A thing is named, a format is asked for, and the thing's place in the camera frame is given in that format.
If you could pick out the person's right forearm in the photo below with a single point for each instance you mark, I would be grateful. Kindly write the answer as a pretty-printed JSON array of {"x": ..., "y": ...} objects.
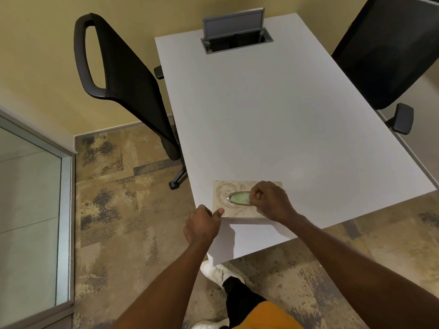
[{"x": 360, "y": 274}]

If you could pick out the glass door with metal frame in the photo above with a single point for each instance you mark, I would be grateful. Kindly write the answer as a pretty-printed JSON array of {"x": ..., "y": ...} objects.
[{"x": 31, "y": 219}]

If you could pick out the beige patterned tissue box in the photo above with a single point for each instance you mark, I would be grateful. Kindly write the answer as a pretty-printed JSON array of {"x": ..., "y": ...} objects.
[{"x": 228, "y": 202}]

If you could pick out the person's left hand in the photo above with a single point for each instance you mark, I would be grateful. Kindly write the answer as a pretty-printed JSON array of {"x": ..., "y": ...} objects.
[{"x": 199, "y": 225}]

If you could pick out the person's right fingers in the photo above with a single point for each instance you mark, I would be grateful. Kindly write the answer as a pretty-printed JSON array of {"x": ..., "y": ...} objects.
[{"x": 256, "y": 195}]

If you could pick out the person's right hand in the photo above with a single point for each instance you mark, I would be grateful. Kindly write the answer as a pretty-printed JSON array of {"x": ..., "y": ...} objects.
[{"x": 274, "y": 203}]

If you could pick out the person's left forearm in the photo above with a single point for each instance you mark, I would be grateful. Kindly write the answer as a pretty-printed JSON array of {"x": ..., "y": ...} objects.
[{"x": 164, "y": 291}]

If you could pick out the person's orange shirt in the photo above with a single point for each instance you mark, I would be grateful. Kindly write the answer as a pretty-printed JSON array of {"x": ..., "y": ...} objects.
[{"x": 267, "y": 316}]

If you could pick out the person's black trouser leg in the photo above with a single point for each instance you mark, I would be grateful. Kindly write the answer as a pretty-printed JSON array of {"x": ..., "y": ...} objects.
[{"x": 240, "y": 299}]

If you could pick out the white shoe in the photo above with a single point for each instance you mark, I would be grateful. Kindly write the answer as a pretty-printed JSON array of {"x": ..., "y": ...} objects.
[
  {"x": 210, "y": 324},
  {"x": 219, "y": 273}
]

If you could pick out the black mesh office chair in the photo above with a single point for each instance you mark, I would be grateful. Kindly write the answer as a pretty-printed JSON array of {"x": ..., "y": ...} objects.
[
  {"x": 384, "y": 51},
  {"x": 127, "y": 82}
]

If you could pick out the person's left thumb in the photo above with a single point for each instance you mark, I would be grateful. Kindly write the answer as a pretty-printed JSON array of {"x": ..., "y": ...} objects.
[{"x": 218, "y": 213}]

